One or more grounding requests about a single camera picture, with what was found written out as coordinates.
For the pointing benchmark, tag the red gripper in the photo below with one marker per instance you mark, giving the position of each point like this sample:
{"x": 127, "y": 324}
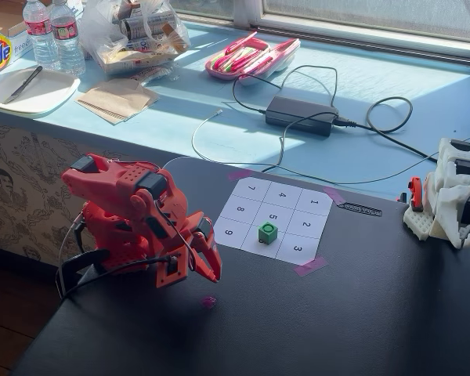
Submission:
{"x": 206, "y": 251}

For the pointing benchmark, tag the white numbered grid paper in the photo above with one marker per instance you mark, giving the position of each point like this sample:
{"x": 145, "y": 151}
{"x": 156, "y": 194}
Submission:
{"x": 293, "y": 211}

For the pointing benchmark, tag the pink tape piece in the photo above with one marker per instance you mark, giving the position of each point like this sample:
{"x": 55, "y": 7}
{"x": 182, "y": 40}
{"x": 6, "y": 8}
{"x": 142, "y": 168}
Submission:
{"x": 310, "y": 266}
{"x": 240, "y": 174}
{"x": 334, "y": 194}
{"x": 208, "y": 302}

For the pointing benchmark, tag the black base clamp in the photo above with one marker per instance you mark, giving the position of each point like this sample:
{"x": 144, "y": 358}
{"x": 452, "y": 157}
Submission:
{"x": 86, "y": 258}

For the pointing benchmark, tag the black power adapter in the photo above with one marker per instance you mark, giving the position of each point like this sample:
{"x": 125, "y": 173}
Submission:
{"x": 301, "y": 115}

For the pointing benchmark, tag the brown paper napkins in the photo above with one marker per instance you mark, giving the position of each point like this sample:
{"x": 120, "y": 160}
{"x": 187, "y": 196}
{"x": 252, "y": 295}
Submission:
{"x": 117, "y": 100}

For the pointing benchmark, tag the clear snack wrapper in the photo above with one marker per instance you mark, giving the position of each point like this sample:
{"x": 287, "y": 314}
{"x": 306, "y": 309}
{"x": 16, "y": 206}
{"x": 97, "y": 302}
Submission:
{"x": 158, "y": 74}

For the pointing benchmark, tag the pink pencil case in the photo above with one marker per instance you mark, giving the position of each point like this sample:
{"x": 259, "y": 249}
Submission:
{"x": 254, "y": 58}

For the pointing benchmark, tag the printed cardboard carton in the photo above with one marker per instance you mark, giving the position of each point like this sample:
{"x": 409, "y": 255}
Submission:
{"x": 133, "y": 62}

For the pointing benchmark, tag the orange black table clamp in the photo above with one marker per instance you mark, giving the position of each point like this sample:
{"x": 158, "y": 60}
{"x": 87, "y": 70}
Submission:
{"x": 416, "y": 192}

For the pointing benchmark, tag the white square plate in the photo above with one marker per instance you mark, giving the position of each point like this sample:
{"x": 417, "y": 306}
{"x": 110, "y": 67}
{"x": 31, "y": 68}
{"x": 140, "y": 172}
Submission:
{"x": 35, "y": 92}

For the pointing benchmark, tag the printed wrapped package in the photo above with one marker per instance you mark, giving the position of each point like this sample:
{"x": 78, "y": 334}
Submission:
{"x": 149, "y": 27}

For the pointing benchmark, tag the black knife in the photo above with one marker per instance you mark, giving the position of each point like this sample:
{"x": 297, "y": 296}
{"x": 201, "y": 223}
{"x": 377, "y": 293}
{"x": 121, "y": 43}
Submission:
{"x": 23, "y": 84}

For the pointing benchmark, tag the clear plastic bag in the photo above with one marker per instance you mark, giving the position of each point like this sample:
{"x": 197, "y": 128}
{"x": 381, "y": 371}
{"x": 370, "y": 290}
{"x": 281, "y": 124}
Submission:
{"x": 98, "y": 27}

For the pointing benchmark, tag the clear water bottle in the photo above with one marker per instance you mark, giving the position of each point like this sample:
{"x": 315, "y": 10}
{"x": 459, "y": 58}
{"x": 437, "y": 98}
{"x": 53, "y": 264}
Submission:
{"x": 67, "y": 39}
{"x": 41, "y": 35}

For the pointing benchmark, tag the brown cardboard box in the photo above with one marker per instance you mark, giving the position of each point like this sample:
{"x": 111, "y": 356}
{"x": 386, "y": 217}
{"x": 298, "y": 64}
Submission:
{"x": 8, "y": 17}

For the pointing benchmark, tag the red wrist camera mount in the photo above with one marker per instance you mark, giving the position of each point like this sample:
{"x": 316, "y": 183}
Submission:
{"x": 170, "y": 272}

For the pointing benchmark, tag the window frame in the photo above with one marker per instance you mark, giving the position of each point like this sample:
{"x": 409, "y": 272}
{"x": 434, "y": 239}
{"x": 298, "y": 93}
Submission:
{"x": 337, "y": 27}

